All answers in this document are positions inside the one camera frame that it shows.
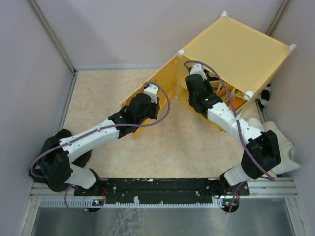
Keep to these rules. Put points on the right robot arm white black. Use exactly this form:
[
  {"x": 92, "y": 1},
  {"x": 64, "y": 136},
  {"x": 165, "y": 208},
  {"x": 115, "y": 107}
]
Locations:
[{"x": 261, "y": 149}]

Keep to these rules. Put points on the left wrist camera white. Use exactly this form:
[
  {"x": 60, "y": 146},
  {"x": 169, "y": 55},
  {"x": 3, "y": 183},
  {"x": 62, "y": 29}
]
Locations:
[{"x": 151, "y": 90}]

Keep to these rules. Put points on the yellow cabinet door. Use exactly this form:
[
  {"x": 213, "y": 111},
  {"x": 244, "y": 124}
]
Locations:
[{"x": 166, "y": 78}]

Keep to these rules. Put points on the yellow shoe cabinet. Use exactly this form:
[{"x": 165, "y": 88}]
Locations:
[{"x": 243, "y": 57}]

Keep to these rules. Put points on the black white striped slipper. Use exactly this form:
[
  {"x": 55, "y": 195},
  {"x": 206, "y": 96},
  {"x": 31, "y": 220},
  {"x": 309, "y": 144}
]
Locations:
[{"x": 264, "y": 97}]

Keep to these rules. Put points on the orange sneaker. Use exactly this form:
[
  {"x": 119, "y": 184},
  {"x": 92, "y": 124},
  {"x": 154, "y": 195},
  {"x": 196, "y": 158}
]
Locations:
[
  {"x": 237, "y": 99},
  {"x": 218, "y": 88}
]

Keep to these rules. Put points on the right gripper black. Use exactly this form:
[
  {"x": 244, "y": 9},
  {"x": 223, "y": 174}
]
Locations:
[{"x": 192, "y": 80}]

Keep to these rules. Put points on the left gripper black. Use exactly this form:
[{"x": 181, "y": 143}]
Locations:
[{"x": 154, "y": 108}]

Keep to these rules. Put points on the grey cable duct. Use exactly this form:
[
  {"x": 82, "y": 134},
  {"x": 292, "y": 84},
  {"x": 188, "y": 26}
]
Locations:
[{"x": 76, "y": 203}]

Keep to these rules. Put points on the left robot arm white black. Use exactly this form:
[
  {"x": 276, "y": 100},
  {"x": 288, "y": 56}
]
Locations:
[{"x": 65, "y": 155}]

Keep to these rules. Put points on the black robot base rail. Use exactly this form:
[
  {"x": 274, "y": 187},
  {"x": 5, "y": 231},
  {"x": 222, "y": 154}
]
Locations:
[{"x": 155, "y": 190}]

